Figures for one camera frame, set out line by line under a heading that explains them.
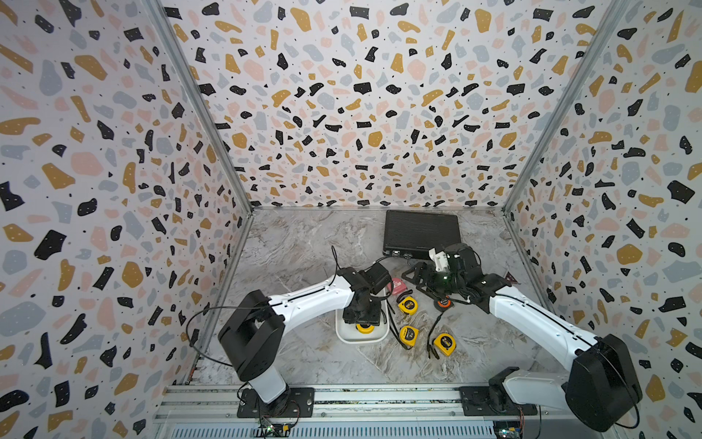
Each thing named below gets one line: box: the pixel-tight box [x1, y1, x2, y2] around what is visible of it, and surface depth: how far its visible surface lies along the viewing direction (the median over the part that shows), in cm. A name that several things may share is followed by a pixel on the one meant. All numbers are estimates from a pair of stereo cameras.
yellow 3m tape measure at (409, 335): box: [399, 325, 420, 348], surface depth 85 cm
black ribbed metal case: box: [382, 209, 462, 260], surface depth 109 cm
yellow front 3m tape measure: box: [355, 323, 376, 334], surface depth 82 cm
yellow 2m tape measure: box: [432, 332, 458, 357], surface depth 85 cm
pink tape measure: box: [386, 277, 407, 296], surface depth 97 cm
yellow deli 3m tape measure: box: [398, 295, 419, 316], surface depth 92 cm
